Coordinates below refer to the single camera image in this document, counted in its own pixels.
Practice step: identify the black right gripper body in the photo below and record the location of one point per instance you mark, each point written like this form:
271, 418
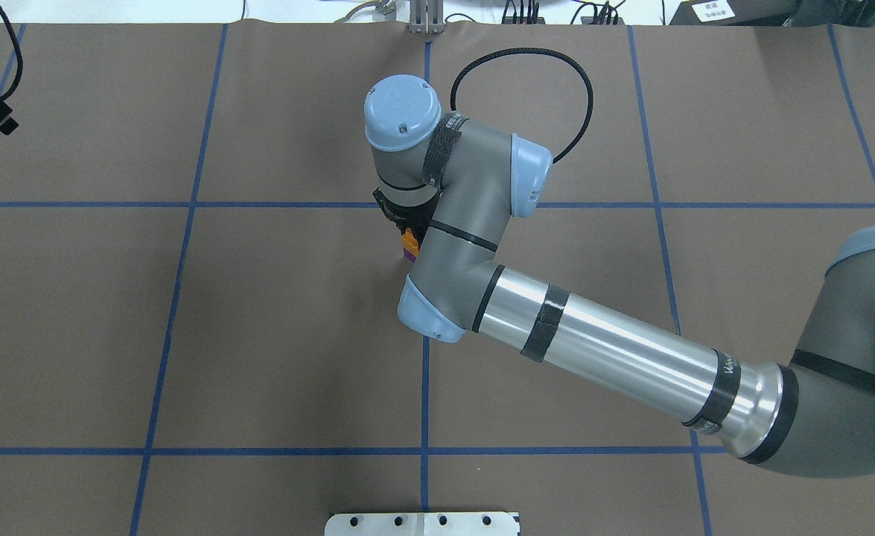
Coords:
406, 219

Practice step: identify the orange trapezoid block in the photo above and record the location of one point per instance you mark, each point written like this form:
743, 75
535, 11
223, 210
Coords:
410, 244

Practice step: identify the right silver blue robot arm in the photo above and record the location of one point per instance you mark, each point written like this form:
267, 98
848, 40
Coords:
463, 182

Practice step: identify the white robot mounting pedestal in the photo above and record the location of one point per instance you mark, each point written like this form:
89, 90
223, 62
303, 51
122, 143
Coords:
425, 523

